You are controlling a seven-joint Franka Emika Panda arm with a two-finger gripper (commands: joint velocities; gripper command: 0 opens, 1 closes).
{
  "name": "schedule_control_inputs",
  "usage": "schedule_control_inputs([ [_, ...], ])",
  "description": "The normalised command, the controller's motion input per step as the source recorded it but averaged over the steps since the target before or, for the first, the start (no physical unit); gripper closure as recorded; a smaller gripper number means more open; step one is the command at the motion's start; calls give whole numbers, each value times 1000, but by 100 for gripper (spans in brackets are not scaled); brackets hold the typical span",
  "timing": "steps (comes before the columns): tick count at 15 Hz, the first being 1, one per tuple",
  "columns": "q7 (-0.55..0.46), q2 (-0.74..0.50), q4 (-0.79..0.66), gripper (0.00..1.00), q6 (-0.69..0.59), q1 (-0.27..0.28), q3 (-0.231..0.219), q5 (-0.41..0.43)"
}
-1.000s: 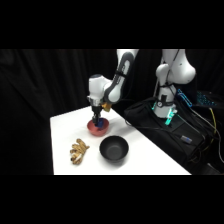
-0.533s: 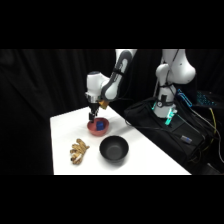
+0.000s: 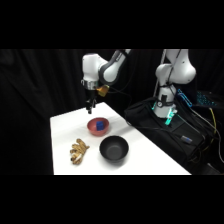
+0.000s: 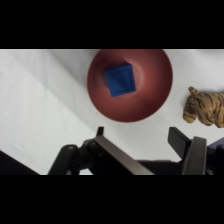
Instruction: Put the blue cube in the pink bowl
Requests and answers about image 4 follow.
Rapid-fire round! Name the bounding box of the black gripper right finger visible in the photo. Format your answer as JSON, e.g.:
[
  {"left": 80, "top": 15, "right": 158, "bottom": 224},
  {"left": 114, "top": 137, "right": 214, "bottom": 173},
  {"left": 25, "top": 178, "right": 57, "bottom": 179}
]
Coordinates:
[{"left": 167, "top": 126, "right": 224, "bottom": 175}]

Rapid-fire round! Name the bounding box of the pink bowl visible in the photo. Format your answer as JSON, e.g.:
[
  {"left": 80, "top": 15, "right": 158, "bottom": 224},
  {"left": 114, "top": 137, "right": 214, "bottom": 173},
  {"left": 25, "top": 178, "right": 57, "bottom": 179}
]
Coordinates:
[{"left": 86, "top": 49, "right": 174, "bottom": 124}]

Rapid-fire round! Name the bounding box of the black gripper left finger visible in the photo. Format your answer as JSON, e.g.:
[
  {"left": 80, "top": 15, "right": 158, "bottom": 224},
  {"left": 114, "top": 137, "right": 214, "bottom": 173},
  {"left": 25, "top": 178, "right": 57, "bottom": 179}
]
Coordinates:
[{"left": 48, "top": 125, "right": 156, "bottom": 175}]

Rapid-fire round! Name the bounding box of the blue cube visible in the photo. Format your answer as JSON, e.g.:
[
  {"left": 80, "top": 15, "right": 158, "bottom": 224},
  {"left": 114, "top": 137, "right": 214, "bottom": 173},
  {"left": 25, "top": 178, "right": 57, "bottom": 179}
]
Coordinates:
[{"left": 104, "top": 62, "right": 137, "bottom": 99}]

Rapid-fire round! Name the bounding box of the striped tiger plush toy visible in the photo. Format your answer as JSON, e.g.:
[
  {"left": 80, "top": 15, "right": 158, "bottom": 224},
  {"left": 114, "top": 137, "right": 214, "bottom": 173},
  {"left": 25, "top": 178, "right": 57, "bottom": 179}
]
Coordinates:
[{"left": 182, "top": 86, "right": 224, "bottom": 129}]

